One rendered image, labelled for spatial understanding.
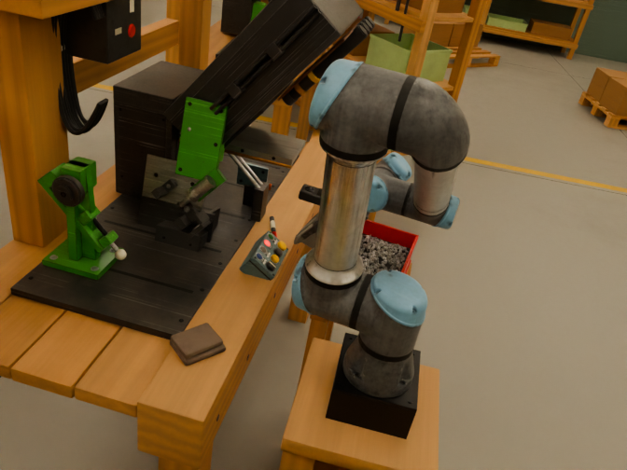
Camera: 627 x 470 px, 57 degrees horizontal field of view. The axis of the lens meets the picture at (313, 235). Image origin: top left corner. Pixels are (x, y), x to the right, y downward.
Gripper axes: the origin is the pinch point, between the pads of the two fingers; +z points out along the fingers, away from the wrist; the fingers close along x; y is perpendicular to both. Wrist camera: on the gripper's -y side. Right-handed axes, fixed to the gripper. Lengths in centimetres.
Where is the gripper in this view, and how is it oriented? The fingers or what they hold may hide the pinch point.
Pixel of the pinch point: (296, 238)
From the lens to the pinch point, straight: 150.8
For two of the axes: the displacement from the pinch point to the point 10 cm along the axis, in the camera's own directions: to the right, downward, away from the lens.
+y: 7.0, 6.8, 2.1
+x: 2.2, -4.9, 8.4
